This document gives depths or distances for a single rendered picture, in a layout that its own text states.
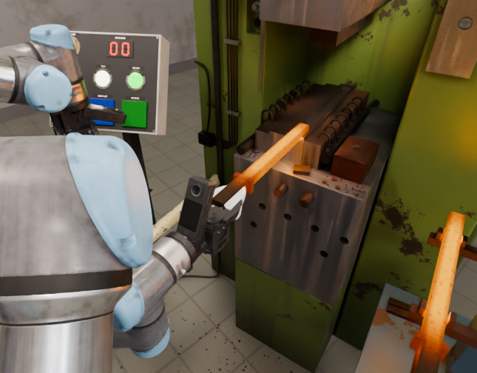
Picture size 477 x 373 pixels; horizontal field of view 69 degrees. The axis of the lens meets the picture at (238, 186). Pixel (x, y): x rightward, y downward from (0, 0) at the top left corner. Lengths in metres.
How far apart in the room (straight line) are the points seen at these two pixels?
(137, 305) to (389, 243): 0.87
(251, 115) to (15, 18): 2.77
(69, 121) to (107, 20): 3.05
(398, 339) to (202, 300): 1.03
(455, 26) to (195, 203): 0.64
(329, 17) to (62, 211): 0.69
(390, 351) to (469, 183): 0.46
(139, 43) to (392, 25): 0.78
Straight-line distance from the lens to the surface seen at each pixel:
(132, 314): 0.57
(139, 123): 1.07
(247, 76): 1.15
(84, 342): 0.31
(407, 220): 1.16
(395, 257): 1.27
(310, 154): 0.96
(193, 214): 0.63
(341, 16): 0.83
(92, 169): 0.28
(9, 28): 3.67
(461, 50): 0.92
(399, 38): 1.31
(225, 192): 0.72
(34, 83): 0.66
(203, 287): 1.82
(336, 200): 0.93
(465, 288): 2.14
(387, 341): 0.97
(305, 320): 1.35
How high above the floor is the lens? 1.46
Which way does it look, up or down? 38 degrees down
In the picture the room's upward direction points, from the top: straight up
